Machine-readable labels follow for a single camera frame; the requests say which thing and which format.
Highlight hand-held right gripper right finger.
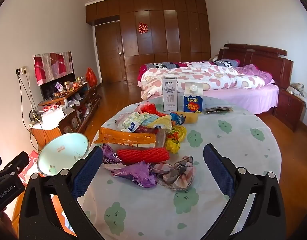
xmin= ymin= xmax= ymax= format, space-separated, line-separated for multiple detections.
xmin=203 ymin=143 xmax=287 ymax=240

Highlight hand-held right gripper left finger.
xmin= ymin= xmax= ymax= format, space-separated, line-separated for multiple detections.
xmin=18 ymin=145 xmax=104 ymax=240

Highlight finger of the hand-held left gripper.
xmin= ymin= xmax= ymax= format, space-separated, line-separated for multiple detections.
xmin=0 ymin=151 xmax=29 ymax=181

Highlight light green trash bin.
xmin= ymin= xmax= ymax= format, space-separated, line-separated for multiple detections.
xmin=36 ymin=132 xmax=90 ymax=176

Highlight purple plastic wrapper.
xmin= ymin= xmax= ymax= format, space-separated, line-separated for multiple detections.
xmin=101 ymin=144 xmax=158 ymax=188

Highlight yellow plastic bag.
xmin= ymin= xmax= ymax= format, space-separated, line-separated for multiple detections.
xmin=165 ymin=125 xmax=188 ymax=154

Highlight yellow packet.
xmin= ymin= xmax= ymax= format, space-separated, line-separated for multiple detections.
xmin=181 ymin=111 xmax=202 ymax=124

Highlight pale printed wrapper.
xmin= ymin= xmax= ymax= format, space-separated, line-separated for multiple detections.
xmin=118 ymin=112 xmax=145 ymax=132

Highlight blue orange snack wrapper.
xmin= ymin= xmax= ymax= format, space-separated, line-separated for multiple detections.
xmin=169 ymin=112 xmax=187 ymax=126

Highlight red plastic bag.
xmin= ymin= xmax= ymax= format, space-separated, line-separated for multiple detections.
xmin=136 ymin=102 xmax=161 ymax=117

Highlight red white carton box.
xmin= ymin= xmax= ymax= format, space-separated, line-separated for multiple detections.
xmin=18 ymin=150 xmax=40 ymax=187

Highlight plaid cloth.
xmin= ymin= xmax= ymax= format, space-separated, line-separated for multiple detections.
xmin=151 ymin=155 xmax=197 ymax=190

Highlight dark flat packet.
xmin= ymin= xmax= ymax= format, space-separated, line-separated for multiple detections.
xmin=203 ymin=106 xmax=234 ymax=115

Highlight maroon wrapper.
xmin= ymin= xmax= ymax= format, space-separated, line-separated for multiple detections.
xmin=135 ymin=126 xmax=161 ymax=135

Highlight pale yellow wrapper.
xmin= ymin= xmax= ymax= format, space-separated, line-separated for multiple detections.
xmin=146 ymin=115 xmax=173 ymax=132

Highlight blue milk carton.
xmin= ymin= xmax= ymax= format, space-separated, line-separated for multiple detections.
xmin=183 ymin=82 xmax=203 ymax=113

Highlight bed with pink sheet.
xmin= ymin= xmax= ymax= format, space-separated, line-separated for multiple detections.
xmin=140 ymin=43 xmax=294 ymax=115

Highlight wooden television cabinet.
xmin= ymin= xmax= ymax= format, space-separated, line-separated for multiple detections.
xmin=30 ymin=84 xmax=102 ymax=150

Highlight black television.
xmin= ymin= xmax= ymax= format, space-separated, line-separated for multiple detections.
xmin=40 ymin=79 xmax=76 ymax=100

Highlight white milk carton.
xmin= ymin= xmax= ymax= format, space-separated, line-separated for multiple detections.
xmin=162 ymin=77 xmax=178 ymax=112

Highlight orange red shopping bag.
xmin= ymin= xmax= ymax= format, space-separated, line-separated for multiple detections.
xmin=85 ymin=67 xmax=97 ymax=87

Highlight pink heart print quilt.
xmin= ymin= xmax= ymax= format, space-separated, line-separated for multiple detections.
xmin=140 ymin=61 xmax=275 ymax=99

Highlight wooden nightstand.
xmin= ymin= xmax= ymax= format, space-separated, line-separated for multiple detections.
xmin=274 ymin=87 xmax=305 ymax=130

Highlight purple quilt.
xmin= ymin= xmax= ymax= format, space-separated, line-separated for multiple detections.
xmin=235 ymin=64 xmax=275 ymax=85

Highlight red pink patchwork cloth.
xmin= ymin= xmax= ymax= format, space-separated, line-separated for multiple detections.
xmin=33 ymin=51 xmax=74 ymax=87

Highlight cow print pillow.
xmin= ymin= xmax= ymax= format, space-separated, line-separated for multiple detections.
xmin=214 ymin=59 xmax=240 ymax=67

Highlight grey cloth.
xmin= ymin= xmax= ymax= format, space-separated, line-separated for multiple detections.
xmin=287 ymin=82 xmax=307 ymax=104

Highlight magenta blanket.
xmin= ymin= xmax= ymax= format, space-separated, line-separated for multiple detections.
xmin=140 ymin=64 xmax=154 ymax=77

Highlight wooden headboard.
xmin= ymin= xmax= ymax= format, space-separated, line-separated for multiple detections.
xmin=217 ymin=43 xmax=294 ymax=89

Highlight wooden door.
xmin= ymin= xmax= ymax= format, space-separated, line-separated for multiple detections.
xmin=94 ymin=20 xmax=126 ymax=83

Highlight wooden wardrobe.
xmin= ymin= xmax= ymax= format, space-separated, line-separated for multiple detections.
xmin=85 ymin=0 xmax=211 ymax=85

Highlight red paper decoration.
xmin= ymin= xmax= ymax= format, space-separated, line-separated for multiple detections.
xmin=136 ymin=22 xmax=149 ymax=34

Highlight black cables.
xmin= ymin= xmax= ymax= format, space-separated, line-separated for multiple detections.
xmin=17 ymin=74 xmax=47 ymax=150

